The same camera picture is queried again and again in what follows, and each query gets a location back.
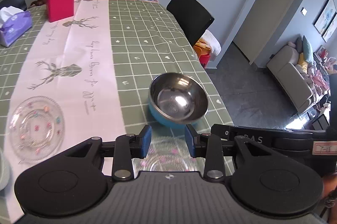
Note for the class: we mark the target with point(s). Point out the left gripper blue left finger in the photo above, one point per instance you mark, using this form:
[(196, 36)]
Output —
[(126, 148)]

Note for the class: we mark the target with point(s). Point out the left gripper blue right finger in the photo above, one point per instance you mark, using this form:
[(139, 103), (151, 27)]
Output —
[(209, 147)]

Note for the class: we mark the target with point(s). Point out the clear glass plate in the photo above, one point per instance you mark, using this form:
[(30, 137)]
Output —
[(168, 154), (36, 129)]

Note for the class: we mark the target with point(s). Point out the blue steel bowl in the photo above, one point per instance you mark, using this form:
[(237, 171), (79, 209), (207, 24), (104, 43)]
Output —
[(175, 100)]

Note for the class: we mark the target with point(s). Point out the green ceramic bowl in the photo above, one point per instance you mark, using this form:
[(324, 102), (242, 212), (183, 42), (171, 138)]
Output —
[(5, 171)]

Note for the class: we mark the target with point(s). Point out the person right hand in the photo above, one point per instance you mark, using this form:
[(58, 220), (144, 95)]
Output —
[(329, 190)]

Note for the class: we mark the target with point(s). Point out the beige sofa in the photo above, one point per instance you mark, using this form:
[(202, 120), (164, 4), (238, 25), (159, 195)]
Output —
[(290, 66)]

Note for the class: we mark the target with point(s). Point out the red orange stool stack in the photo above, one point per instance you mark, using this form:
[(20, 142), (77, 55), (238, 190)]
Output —
[(203, 52)]

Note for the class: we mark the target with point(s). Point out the white cloth on stool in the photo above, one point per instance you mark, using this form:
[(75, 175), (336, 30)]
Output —
[(209, 39)]

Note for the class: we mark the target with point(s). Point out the green checked tablecloth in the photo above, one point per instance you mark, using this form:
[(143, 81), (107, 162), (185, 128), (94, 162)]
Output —
[(152, 44)]

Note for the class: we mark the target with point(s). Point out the black chair right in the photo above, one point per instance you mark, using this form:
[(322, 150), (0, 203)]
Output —
[(193, 18)]

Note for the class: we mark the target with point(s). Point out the black chair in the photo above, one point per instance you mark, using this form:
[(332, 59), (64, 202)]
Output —
[(193, 18), (21, 4)]

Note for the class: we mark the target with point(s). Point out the red square box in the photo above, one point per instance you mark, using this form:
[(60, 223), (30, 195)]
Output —
[(59, 9)]

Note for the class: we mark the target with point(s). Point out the cream door right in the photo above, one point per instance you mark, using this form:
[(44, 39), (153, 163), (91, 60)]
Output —
[(259, 25)]

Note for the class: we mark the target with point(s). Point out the purple tissue box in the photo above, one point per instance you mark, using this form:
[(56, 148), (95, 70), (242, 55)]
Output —
[(14, 23)]

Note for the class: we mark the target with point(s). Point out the black chair far left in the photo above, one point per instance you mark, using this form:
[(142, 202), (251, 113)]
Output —
[(21, 4)]

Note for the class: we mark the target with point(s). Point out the framed wall picture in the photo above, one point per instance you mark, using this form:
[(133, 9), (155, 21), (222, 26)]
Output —
[(325, 20)]

